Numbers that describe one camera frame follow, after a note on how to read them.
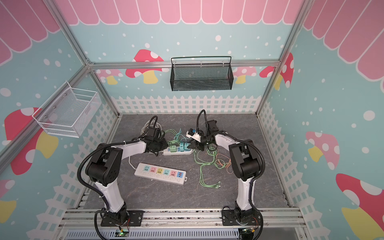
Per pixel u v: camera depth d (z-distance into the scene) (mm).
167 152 964
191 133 811
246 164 530
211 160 943
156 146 844
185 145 899
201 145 846
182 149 943
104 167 513
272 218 769
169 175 863
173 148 921
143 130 1088
